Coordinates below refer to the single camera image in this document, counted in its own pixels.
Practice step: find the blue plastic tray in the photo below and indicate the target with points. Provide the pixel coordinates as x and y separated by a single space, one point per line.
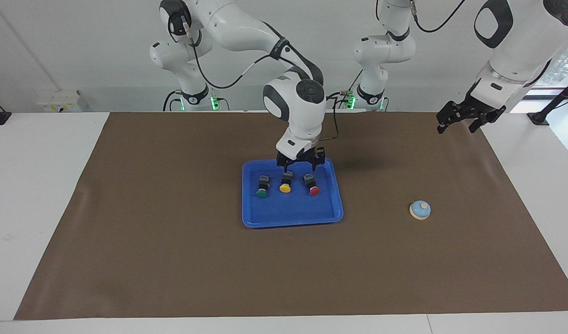
288 213

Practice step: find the yellow push button switch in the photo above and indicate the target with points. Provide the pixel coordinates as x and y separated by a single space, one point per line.
285 188

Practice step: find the white wall socket box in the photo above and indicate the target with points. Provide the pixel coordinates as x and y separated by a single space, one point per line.
56 99

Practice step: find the black angled stand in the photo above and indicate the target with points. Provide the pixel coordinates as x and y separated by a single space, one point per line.
539 118

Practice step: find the window with green foliage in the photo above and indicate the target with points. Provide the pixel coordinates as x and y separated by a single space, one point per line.
567 60

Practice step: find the green push button switch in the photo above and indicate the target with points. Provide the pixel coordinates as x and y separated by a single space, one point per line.
262 194

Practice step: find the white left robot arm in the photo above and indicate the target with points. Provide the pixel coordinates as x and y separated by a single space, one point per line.
381 51

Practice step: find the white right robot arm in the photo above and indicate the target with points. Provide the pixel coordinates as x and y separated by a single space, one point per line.
302 116

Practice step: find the red push button switch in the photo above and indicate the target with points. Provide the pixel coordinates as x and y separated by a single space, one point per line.
314 190

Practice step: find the brown table mat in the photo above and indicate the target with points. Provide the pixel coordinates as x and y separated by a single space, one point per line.
284 269

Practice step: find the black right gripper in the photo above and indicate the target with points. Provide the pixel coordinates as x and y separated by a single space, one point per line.
307 156

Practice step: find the light blue desk bell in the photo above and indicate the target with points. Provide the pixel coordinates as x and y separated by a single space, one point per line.
420 208

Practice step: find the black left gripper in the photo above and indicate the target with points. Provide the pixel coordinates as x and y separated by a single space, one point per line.
474 109

